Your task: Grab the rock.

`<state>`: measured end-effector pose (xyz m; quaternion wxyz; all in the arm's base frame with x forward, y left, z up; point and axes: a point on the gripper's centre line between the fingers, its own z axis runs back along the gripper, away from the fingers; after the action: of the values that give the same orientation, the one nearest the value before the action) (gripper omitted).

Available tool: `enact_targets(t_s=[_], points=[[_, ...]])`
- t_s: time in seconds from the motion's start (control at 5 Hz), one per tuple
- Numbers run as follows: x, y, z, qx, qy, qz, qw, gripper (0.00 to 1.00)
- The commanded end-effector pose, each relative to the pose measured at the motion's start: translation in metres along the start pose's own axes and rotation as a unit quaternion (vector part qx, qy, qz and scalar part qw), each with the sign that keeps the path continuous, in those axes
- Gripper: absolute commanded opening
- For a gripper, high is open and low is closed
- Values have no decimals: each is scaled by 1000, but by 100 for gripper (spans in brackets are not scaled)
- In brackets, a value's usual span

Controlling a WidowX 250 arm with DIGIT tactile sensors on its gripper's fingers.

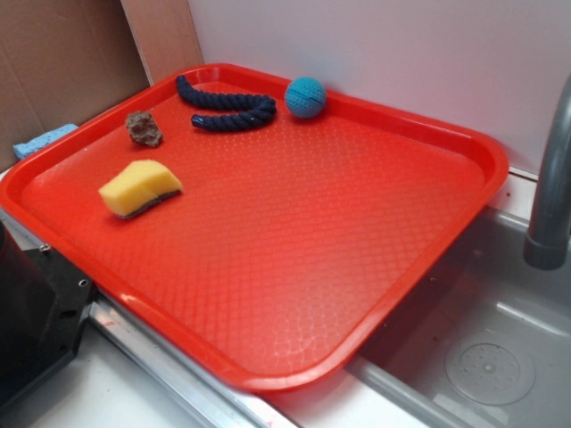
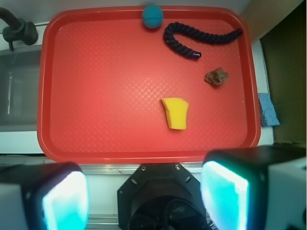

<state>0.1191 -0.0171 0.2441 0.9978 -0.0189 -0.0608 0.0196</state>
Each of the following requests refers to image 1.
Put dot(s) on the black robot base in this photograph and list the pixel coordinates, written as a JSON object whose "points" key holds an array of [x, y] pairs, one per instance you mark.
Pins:
{"points": [[45, 301]]}

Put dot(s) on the brown rock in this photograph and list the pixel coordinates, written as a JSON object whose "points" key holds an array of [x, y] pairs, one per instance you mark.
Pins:
{"points": [[143, 130]]}

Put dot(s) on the red plastic tray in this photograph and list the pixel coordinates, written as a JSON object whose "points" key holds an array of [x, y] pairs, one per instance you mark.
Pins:
{"points": [[288, 245]]}

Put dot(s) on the blue textured ball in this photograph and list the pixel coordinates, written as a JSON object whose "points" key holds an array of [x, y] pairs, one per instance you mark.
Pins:
{"points": [[305, 98]]}

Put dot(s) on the yellow sponge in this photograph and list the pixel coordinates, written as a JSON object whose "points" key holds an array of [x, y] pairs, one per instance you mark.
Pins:
{"points": [[139, 186]]}

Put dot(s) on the grey toy sink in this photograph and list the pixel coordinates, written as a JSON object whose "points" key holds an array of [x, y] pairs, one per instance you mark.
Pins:
{"points": [[483, 340]]}

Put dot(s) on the grey faucet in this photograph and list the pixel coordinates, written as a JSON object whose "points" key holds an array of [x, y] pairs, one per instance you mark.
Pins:
{"points": [[548, 234]]}

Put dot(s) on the brown cardboard panel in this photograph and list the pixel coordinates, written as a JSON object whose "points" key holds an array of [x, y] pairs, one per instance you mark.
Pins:
{"points": [[67, 61]]}

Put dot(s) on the light blue sponge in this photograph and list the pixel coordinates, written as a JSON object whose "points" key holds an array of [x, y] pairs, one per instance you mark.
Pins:
{"points": [[24, 150]]}

